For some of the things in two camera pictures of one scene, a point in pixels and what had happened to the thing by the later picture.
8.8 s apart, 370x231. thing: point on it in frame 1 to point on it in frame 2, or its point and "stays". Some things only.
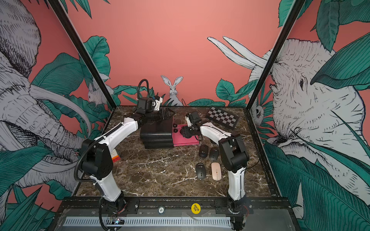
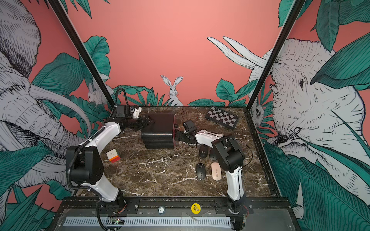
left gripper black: x=167 y=114 to x=144 y=124
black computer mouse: x=201 y=171 stays
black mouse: x=203 y=150 stays
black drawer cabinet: x=157 y=135 stays
